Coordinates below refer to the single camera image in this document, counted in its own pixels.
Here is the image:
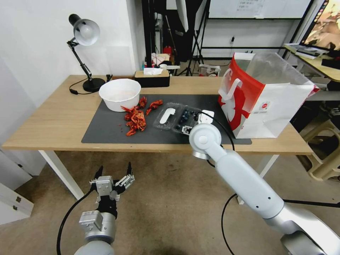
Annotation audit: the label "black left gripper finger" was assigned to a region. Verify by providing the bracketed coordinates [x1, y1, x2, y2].
[89, 166, 103, 186]
[118, 161, 136, 189]

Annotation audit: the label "clear plastic takeout container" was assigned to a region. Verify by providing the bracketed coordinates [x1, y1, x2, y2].
[153, 102, 203, 135]

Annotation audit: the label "white label in container lid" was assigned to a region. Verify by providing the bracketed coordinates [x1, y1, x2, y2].
[159, 107, 176, 125]

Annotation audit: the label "black tissue box wooden lid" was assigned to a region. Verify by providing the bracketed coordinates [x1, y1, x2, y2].
[134, 70, 171, 88]

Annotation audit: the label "red and white takeout bag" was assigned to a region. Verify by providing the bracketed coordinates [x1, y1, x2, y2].
[217, 52, 321, 140]

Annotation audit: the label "dark blueberries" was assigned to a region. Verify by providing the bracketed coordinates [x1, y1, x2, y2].
[177, 107, 198, 131]

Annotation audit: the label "dark grey table mat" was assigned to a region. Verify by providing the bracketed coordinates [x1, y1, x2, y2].
[81, 94, 252, 145]

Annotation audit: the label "red crayfish long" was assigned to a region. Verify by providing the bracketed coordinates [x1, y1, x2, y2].
[145, 100, 164, 115]

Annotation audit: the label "clear plastic storage box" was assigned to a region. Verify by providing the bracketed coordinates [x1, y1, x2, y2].
[198, 64, 221, 78]

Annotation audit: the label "red crayfish shell pile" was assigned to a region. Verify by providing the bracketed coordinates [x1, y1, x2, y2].
[120, 106, 147, 137]

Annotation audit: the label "white tissue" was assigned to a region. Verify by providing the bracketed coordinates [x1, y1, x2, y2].
[143, 68, 163, 77]

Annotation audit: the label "wooden table with white legs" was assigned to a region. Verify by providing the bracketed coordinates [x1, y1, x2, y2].
[1, 75, 314, 205]

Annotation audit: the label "cardboard box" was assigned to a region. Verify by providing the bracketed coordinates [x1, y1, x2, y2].
[151, 53, 171, 67]

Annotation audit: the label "black tripod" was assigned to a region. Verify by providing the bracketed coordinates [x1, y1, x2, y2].
[176, 0, 211, 77]

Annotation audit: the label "white paper bowl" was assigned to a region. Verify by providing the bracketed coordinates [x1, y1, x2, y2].
[98, 78, 142, 112]

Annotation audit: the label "white cabinet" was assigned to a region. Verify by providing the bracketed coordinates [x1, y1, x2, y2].
[0, 147, 48, 227]

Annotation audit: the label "black metal rack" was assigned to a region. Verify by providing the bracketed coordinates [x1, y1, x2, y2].
[141, 0, 167, 71]

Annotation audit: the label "white softbox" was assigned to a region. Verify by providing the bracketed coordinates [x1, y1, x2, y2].
[166, 0, 189, 31]

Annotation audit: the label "whiteboard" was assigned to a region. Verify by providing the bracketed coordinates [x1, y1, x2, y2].
[207, 0, 315, 19]

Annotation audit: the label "yellow side desk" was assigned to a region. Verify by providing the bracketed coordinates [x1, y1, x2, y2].
[282, 44, 340, 81]

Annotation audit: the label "papers on side desk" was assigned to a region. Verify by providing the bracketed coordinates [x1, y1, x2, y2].
[295, 47, 322, 58]

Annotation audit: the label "beige plastic stool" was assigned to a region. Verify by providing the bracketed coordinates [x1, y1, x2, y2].
[302, 119, 340, 183]

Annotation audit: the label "black desk lamp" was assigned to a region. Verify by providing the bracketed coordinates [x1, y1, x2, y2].
[66, 13, 107, 93]

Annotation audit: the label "computer monitor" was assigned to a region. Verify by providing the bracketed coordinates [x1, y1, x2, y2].
[302, 0, 340, 52]

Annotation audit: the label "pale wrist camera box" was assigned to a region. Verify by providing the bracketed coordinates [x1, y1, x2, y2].
[198, 109, 215, 125]
[95, 175, 115, 198]

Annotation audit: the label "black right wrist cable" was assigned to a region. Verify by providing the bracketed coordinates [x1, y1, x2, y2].
[198, 111, 236, 167]

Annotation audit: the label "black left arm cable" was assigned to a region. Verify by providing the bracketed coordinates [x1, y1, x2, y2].
[56, 190, 98, 255]

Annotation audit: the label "black lamp cable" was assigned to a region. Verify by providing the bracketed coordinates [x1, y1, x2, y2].
[69, 78, 89, 96]

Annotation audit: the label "black right arm cable loop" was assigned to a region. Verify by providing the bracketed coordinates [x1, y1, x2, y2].
[221, 193, 240, 255]

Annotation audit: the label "black floor cable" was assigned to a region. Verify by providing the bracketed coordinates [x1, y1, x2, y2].
[281, 198, 340, 208]

